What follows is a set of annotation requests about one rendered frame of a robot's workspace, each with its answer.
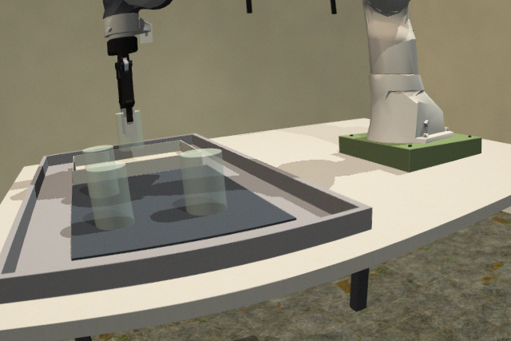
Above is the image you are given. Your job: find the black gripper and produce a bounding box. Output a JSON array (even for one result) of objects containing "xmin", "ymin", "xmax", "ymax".
[{"xmin": 107, "ymin": 37, "xmax": 138, "ymax": 137}]

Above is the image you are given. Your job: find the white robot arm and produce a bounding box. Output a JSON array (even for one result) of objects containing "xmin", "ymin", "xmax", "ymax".
[{"xmin": 103, "ymin": 0, "xmax": 454, "ymax": 144}]

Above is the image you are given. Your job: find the clear glass cylinder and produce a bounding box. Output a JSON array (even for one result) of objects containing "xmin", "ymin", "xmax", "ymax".
[
  {"xmin": 86, "ymin": 161, "xmax": 134, "ymax": 230},
  {"xmin": 180, "ymin": 149, "xmax": 228, "ymax": 216},
  {"xmin": 115, "ymin": 110, "xmax": 144, "ymax": 152},
  {"xmin": 82, "ymin": 145, "xmax": 115, "ymax": 169}
]

